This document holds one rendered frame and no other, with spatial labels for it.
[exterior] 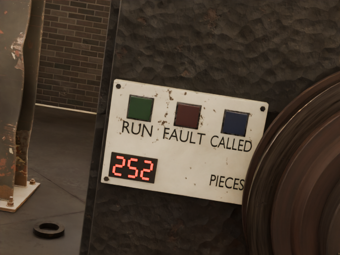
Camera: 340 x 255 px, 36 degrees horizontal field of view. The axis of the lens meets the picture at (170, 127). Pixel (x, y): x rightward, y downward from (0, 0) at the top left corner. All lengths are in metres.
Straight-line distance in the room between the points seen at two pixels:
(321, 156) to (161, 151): 0.28
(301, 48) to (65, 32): 6.23
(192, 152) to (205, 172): 0.04
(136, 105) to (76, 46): 6.14
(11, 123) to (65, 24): 3.66
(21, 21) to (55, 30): 3.64
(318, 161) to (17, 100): 2.88
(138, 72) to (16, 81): 2.61
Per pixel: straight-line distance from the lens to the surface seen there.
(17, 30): 3.44
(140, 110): 0.87
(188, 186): 0.90
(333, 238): 0.72
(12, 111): 3.50
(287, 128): 0.75
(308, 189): 0.74
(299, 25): 0.89
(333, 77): 0.82
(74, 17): 7.00
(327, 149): 0.75
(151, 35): 0.88
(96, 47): 6.94
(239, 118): 0.87
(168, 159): 0.89
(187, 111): 0.86
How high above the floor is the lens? 1.35
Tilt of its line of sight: 11 degrees down
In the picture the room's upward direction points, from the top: 9 degrees clockwise
